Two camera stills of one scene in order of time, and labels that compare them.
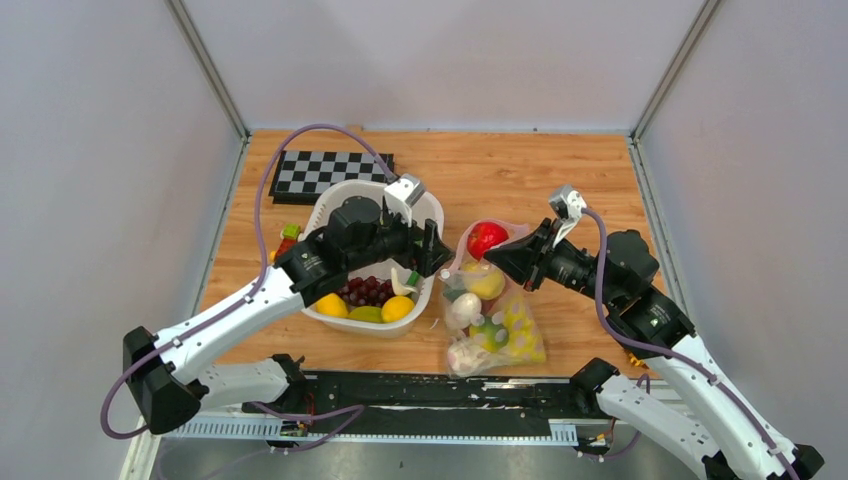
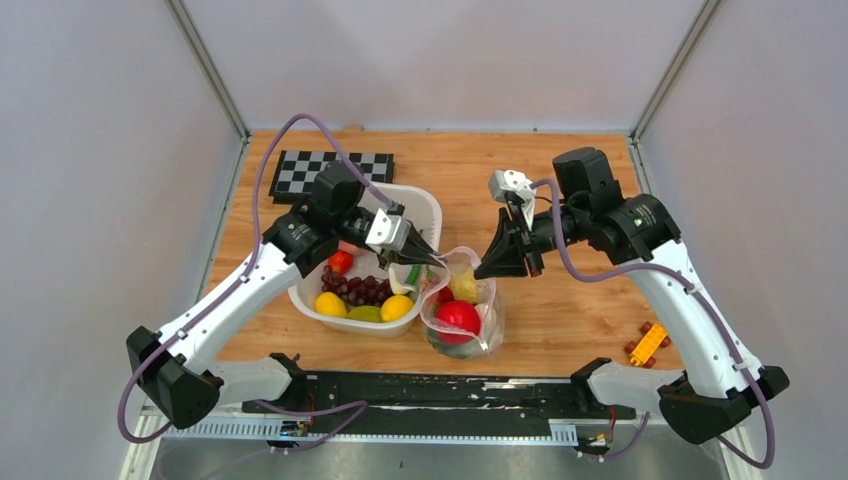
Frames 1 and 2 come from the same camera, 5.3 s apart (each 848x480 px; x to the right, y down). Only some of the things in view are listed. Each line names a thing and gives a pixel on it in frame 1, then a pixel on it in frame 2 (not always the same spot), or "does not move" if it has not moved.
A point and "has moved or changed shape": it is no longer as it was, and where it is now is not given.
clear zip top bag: x=491 y=322 has moved or changed shape
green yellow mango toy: x=366 y=314 does not move
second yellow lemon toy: x=332 y=305 does not move
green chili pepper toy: x=413 y=278 does not move
